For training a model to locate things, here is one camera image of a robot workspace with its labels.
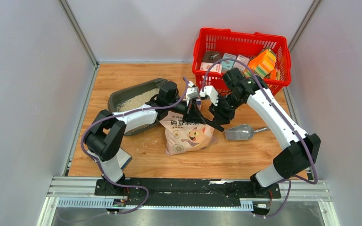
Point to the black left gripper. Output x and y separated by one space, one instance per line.
193 115

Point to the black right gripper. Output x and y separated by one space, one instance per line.
221 116

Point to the black bag clip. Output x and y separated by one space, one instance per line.
214 125

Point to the pink cat litter bag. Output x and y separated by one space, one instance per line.
182 136

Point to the silver metal scoop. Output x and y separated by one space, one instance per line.
242 132

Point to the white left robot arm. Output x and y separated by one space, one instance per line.
101 141

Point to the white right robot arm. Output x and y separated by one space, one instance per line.
299 149

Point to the grey litter box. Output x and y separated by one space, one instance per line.
134 96

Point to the blue razor box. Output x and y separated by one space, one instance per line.
119 162

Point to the teal sponge pack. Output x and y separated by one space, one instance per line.
227 64

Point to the white Kamenoko sponge pack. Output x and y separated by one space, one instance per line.
216 68

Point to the orange sponge pack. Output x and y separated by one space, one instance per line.
263 64

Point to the red shopping basket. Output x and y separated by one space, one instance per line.
246 44

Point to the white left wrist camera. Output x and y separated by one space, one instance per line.
192 92

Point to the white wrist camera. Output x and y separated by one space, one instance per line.
209 92
192 92

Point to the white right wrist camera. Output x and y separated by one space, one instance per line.
209 92

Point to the black mounting rail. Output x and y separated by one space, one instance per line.
184 192

